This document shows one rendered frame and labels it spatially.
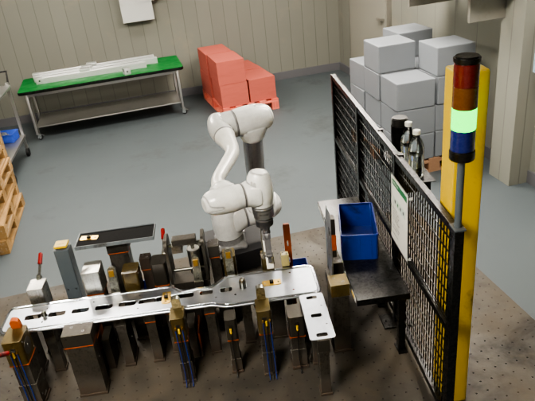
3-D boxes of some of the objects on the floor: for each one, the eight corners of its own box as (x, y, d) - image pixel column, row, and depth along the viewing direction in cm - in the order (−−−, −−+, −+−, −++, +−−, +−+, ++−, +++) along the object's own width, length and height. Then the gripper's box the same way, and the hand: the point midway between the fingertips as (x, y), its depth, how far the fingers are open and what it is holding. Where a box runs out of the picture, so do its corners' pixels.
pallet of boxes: (470, 163, 574) (478, 41, 520) (397, 179, 560) (397, 55, 505) (413, 127, 676) (415, 22, 622) (351, 139, 662) (347, 33, 608)
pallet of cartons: (259, 87, 891) (253, 37, 857) (280, 109, 784) (275, 53, 750) (203, 96, 875) (195, 46, 841) (217, 121, 768) (208, 64, 734)
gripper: (252, 204, 251) (258, 246, 261) (257, 232, 229) (263, 277, 238) (269, 201, 251) (274, 243, 261) (275, 230, 229) (281, 274, 239)
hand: (268, 257), depth 249 cm, fingers open, 13 cm apart
